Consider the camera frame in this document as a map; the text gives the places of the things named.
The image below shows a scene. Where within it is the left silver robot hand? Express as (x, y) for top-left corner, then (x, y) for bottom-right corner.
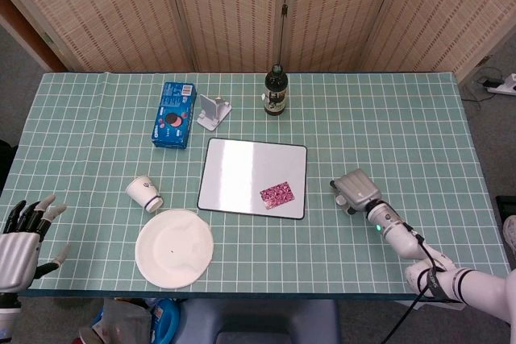
(0, 193), (69, 292)

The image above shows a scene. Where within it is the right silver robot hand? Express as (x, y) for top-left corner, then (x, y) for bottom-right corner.
(329, 168), (383, 216)

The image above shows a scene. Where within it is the pink patterned packet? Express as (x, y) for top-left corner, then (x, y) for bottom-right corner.
(259, 181), (298, 210)

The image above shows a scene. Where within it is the green grid tablecloth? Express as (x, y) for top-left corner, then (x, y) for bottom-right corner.
(0, 72), (512, 296)

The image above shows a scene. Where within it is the black object beside table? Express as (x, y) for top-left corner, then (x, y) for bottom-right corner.
(0, 138), (17, 196)

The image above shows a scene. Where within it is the white board with black rim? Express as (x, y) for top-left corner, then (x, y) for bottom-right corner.
(196, 137), (308, 221)

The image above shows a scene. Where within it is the clear plastic bag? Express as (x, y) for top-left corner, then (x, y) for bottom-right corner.
(90, 298), (152, 344)

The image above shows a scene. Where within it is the dark tea bottle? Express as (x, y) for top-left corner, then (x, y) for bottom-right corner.
(263, 63), (289, 118)

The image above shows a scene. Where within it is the white paper cup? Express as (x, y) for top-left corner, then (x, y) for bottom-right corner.
(124, 176), (164, 214)

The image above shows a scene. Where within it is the black box on floor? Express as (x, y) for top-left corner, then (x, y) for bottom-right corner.
(494, 194), (516, 224)

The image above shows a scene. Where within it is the white paper plate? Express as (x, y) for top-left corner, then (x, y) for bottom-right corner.
(135, 208), (214, 289)

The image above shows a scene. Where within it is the white shoe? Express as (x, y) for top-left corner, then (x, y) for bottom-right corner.
(502, 214), (516, 257)

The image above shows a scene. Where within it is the blue plastic container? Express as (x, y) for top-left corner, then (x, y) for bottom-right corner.
(151, 298), (181, 344)

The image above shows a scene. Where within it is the blue grey chair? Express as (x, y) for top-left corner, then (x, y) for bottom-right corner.
(177, 299), (342, 344)

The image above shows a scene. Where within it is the white phone stand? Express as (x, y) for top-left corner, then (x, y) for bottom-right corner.
(196, 93), (233, 132)

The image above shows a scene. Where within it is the white power strip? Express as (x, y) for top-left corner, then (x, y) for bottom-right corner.
(485, 73), (516, 97)

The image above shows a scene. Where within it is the blue Oreo cookie box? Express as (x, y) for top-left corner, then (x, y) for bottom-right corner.
(151, 81), (198, 150)

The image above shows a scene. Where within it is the bamboo folding screen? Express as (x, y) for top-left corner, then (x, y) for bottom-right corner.
(0, 0), (516, 79)

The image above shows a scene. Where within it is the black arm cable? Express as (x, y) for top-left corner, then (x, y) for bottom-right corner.
(378, 225), (447, 344)

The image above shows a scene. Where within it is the black floor cable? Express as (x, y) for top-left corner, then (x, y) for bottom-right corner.
(463, 66), (505, 103)

